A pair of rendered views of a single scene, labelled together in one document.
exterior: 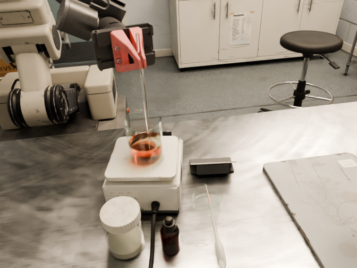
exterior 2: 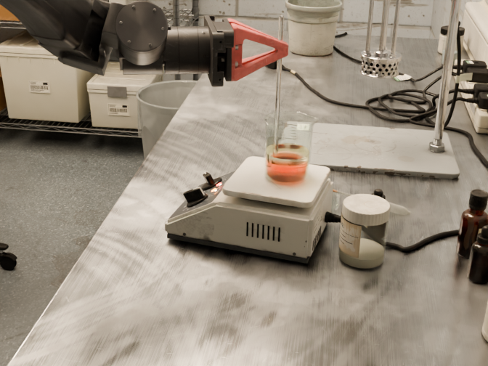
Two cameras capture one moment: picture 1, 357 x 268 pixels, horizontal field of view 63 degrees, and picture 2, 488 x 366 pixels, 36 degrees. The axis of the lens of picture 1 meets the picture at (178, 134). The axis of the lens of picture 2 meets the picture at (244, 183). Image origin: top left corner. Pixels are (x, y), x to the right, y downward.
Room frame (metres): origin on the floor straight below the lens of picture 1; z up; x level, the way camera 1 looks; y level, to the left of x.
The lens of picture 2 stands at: (0.24, 0.95, 1.24)
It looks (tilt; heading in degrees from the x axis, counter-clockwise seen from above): 25 degrees down; 284
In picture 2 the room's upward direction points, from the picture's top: 1 degrees clockwise
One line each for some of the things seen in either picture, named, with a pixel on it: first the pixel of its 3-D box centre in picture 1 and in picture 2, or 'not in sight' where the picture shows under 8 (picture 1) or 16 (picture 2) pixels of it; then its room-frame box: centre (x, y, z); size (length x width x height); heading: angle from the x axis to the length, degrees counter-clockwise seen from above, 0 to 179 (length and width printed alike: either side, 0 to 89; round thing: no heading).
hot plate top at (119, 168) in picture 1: (144, 156); (277, 180); (0.42, 0.06, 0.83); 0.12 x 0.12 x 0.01; 86
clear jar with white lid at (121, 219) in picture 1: (123, 228); (364, 232); (0.30, 0.09, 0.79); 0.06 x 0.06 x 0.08
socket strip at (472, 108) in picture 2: not in sight; (478, 91); (0.14, -0.63, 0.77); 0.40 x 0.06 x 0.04; 97
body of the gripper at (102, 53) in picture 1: (120, 42); (192, 50); (0.52, 0.09, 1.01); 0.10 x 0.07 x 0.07; 113
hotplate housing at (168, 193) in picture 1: (147, 166); (258, 207); (0.44, 0.06, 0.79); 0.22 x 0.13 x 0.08; 176
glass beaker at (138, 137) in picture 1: (145, 140); (289, 149); (0.40, 0.06, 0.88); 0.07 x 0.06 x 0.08; 12
